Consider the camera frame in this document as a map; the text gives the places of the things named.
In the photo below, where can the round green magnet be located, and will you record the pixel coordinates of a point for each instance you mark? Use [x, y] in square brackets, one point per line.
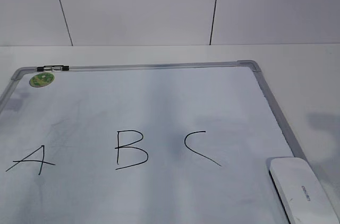
[41, 80]

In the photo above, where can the white board eraser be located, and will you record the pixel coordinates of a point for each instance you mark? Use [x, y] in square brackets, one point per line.
[302, 195]

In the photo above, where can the white board with grey frame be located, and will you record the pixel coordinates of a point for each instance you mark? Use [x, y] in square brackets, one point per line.
[186, 143]

